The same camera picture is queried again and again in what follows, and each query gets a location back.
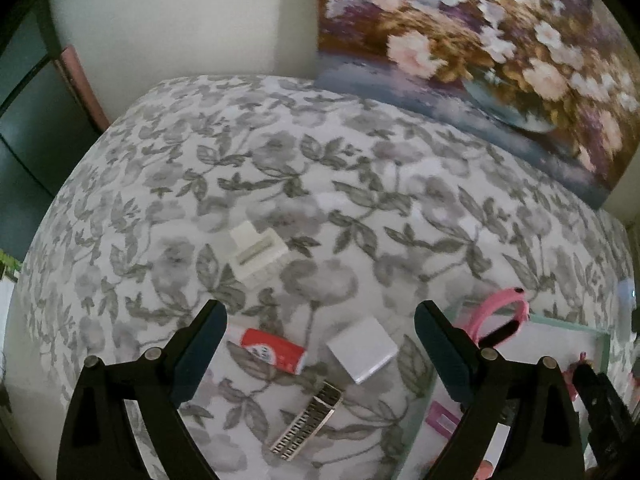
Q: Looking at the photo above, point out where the floral painting canvas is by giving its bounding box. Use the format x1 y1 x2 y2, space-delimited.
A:
317 0 639 208

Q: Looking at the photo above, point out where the dark cabinet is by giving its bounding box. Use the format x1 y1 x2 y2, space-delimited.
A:
0 13 98 260

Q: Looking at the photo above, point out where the white charger cube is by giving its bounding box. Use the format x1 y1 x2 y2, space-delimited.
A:
326 316 398 385

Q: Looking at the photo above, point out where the small pink clip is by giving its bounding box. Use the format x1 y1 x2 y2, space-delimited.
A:
425 401 462 440

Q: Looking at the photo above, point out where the teal rimmed white tray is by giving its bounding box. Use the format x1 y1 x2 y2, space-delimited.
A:
394 314 611 479

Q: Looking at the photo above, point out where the pink wristband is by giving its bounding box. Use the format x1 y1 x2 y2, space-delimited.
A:
464 287 530 349

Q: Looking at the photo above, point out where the grey floral tablecloth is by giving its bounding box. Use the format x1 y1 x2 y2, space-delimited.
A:
4 76 632 479

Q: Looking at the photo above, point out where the greek pattern metal lighter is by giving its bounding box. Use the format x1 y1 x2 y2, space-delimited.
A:
270 382 343 462

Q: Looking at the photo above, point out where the doll with black hair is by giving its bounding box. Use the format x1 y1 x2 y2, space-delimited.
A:
563 352 593 402

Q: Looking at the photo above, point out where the white hair clip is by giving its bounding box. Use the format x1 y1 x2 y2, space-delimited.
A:
228 221 290 289

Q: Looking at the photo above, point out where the red white tube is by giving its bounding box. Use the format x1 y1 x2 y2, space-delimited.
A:
226 324 307 375

